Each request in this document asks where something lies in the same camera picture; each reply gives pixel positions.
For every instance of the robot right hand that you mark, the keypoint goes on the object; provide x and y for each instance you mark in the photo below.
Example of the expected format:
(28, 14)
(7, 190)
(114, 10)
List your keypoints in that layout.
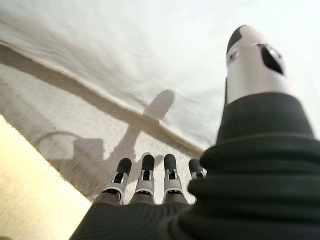
(250, 187)

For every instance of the white duvet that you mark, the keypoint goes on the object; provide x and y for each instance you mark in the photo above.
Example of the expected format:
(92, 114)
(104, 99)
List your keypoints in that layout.
(125, 37)

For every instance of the beige fringed blanket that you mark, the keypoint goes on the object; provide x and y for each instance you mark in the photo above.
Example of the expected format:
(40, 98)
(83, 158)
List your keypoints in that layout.
(50, 105)

